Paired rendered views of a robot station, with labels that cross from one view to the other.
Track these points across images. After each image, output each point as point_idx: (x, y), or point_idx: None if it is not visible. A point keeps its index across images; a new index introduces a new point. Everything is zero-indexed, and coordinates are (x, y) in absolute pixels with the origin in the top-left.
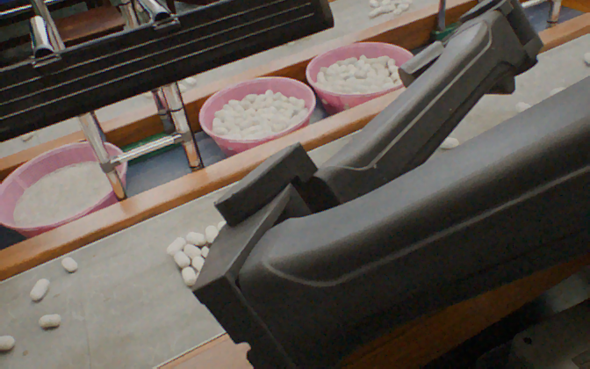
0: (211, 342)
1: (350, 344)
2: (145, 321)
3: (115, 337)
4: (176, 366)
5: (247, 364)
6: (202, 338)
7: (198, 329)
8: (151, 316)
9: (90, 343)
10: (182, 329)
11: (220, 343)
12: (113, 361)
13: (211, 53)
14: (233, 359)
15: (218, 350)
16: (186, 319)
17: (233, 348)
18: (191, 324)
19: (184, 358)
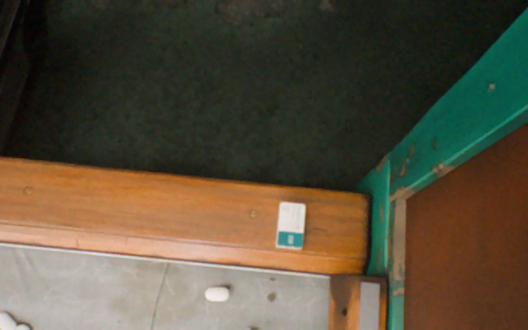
0: (48, 241)
1: None
2: (92, 314)
3: (125, 316)
4: (84, 228)
5: (31, 189)
6: (54, 255)
7: (51, 268)
8: (83, 317)
9: (148, 326)
10: (65, 278)
11: (38, 223)
12: (136, 288)
13: None
14: (39, 202)
15: (44, 218)
16: (55, 288)
17: (32, 211)
18: (54, 278)
19: (75, 236)
